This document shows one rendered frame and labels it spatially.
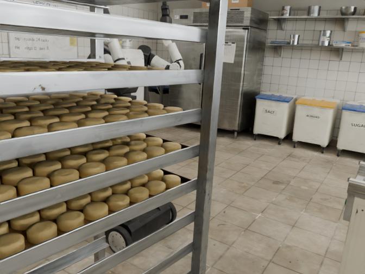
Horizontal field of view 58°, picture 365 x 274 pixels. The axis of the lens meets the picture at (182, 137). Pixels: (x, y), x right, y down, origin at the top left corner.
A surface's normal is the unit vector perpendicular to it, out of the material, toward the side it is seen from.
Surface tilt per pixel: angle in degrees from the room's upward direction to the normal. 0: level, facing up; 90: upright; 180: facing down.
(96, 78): 90
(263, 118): 88
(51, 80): 90
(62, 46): 90
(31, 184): 0
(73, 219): 0
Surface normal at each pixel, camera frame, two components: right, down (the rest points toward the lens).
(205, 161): -0.65, 0.16
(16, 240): 0.05, -0.97
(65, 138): 0.76, 0.21
